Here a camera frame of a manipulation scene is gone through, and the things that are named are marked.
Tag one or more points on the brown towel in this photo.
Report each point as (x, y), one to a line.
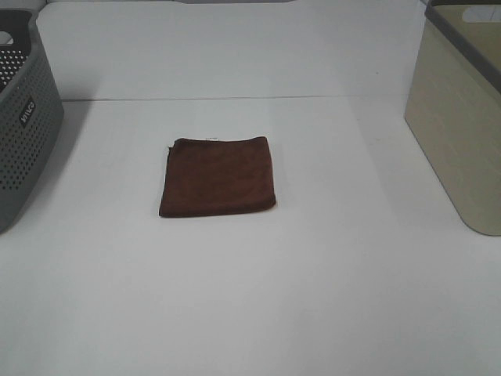
(207, 178)

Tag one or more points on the grey perforated plastic basket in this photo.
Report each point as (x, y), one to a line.
(31, 111)

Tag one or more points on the beige plastic basket grey rim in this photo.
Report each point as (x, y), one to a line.
(453, 108)

